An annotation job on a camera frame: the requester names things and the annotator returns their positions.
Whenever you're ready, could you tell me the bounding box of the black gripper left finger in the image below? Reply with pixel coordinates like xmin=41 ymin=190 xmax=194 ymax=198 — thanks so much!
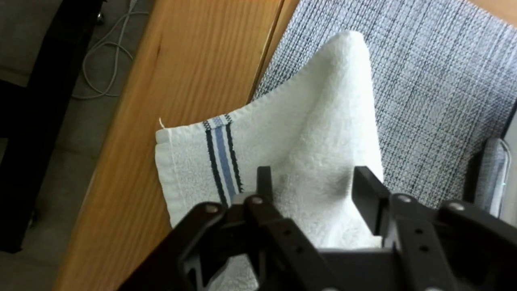
xmin=118 ymin=164 xmax=336 ymax=291

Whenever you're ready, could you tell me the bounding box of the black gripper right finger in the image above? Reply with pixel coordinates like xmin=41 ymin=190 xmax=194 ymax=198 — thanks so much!
xmin=351 ymin=164 xmax=517 ymax=291

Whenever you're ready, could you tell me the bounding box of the white towel with blue stripes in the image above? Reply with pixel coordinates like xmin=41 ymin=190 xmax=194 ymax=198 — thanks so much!
xmin=154 ymin=28 xmax=388 ymax=291

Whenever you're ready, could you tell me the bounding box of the grey woven placemat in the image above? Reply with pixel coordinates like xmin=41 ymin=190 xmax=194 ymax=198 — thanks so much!
xmin=251 ymin=0 xmax=517 ymax=211

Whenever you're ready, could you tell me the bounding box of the black metal table frame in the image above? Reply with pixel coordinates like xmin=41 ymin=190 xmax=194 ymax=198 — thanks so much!
xmin=0 ymin=0 xmax=105 ymax=255

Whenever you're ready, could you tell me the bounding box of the thin white floor cable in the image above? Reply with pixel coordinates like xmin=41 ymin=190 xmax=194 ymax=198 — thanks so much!
xmin=70 ymin=0 xmax=143 ymax=101

